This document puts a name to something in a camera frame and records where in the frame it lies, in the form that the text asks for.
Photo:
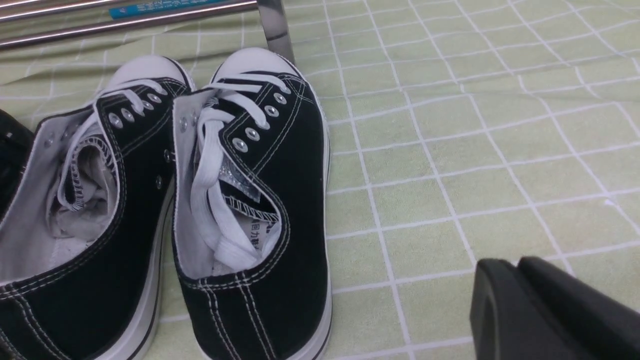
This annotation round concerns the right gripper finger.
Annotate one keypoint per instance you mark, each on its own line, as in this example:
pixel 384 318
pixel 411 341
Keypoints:
pixel 536 311

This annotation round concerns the black knit sneaker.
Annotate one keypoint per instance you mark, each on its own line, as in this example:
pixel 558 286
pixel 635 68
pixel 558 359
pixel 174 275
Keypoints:
pixel 15 143

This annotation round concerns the stainless steel shoe rack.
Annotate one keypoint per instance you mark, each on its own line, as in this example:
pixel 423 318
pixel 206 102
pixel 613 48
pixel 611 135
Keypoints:
pixel 20 12

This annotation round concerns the green checkered tablecloth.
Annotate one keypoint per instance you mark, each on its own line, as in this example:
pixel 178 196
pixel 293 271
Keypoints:
pixel 462 130

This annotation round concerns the right black canvas lace-up sneaker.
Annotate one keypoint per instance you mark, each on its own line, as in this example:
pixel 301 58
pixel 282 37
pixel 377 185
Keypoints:
pixel 251 151

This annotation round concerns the black canvas lace-up sneaker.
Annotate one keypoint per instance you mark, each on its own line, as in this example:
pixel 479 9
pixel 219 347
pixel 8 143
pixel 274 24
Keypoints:
pixel 251 151
pixel 82 238

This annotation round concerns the left black canvas lace-up sneaker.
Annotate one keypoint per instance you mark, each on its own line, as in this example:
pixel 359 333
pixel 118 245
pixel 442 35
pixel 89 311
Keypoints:
pixel 82 238

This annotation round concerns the tan blue book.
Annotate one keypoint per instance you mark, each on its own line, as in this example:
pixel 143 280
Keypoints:
pixel 156 6

